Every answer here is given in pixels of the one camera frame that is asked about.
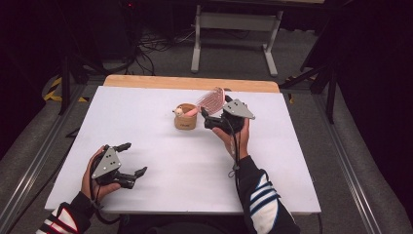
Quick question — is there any tangle of black floor cables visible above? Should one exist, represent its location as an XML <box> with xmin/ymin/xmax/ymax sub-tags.
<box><xmin>128</xmin><ymin>27</ymin><xmax>196</xmax><ymax>76</ymax></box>

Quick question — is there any aluminium rail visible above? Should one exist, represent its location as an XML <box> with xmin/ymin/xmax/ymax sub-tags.
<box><xmin>311</xmin><ymin>94</ymin><xmax>386</xmax><ymax>234</ymax></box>
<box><xmin>0</xmin><ymin>84</ymin><xmax>88</xmax><ymax>234</ymax></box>

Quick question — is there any wooden cup with small figure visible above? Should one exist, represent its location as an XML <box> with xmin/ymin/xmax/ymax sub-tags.
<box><xmin>171</xmin><ymin>102</ymin><xmax>199</xmax><ymax>131</ymax></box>

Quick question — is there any wooden table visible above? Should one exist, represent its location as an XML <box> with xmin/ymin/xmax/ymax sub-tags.
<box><xmin>102</xmin><ymin>74</ymin><xmax>281</xmax><ymax>94</ymax></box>

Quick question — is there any person's left hand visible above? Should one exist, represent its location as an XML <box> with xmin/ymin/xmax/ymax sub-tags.
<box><xmin>81</xmin><ymin>144</ymin><xmax>122</xmax><ymax>203</ymax></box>

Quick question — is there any person's dark clothed body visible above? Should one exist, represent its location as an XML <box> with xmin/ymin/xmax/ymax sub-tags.
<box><xmin>117</xmin><ymin>214</ymin><xmax>247</xmax><ymax>234</ymax></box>

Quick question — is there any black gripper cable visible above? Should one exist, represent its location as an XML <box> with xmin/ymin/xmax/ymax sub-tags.
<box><xmin>89</xmin><ymin>155</ymin><xmax>124</xmax><ymax>226</ymax></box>
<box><xmin>226</xmin><ymin>117</ymin><xmax>244</xmax><ymax>193</ymax></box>

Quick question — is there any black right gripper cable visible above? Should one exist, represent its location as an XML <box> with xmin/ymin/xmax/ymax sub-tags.
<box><xmin>226</xmin><ymin>117</ymin><xmax>244</xmax><ymax>193</ymax></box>

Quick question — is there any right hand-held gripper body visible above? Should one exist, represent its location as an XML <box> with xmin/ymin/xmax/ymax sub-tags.
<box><xmin>204</xmin><ymin>97</ymin><xmax>256</xmax><ymax>136</ymax></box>

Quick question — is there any white board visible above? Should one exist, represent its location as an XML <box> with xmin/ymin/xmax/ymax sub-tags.
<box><xmin>44</xmin><ymin>85</ymin><xmax>322</xmax><ymax>215</ymax></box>

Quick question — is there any pink hairbrush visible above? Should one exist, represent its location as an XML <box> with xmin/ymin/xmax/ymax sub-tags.
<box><xmin>183</xmin><ymin>87</ymin><xmax>227</xmax><ymax>119</ymax></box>

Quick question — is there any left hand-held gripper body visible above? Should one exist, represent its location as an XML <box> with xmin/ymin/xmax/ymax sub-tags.
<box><xmin>90</xmin><ymin>144</ymin><xmax>136</xmax><ymax>190</ymax></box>

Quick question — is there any person's right hand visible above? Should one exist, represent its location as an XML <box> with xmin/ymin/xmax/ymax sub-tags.
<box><xmin>211</xmin><ymin>117</ymin><xmax>251</xmax><ymax>161</ymax></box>

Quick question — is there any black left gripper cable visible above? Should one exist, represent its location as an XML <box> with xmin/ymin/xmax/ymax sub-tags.
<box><xmin>89</xmin><ymin>155</ymin><xmax>124</xmax><ymax>226</ymax></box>

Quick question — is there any black metal stand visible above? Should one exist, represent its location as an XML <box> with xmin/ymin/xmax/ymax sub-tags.
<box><xmin>279</xmin><ymin>58</ymin><xmax>339</xmax><ymax>125</ymax></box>
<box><xmin>57</xmin><ymin>53</ymin><xmax>110</xmax><ymax>116</ymax></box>

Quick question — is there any yellow black floor tape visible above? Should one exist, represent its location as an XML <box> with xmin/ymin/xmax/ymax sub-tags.
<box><xmin>43</xmin><ymin>76</ymin><xmax>90</xmax><ymax>103</ymax></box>

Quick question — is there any white metal stand frame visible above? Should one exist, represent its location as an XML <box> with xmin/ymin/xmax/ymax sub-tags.
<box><xmin>190</xmin><ymin>4</ymin><xmax>284</xmax><ymax>78</ymax></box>

